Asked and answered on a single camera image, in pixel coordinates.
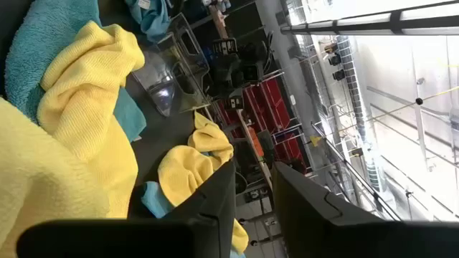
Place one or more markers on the black metal beam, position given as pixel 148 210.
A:
pixel 358 26

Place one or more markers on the yellow microfiber towel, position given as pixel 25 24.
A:
pixel 186 168
pixel 82 89

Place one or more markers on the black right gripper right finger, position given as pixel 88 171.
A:
pixel 322 229

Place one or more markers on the black ceiling spotlight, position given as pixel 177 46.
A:
pixel 335 59
pixel 339 75

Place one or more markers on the clear plastic basket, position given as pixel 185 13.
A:
pixel 186 64

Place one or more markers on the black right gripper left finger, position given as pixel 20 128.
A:
pixel 211 222

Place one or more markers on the silver spiral ventilation duct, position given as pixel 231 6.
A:
pixel 353 89

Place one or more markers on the teal microfiber towel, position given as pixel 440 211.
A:
pixel 39 46

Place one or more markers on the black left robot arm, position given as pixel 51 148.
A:
pixel 251 71

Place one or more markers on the blue microfiber towel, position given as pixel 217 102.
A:
pixel 154 199
pixel 152 19

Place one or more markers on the red storage bin rack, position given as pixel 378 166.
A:
pixel 272 104

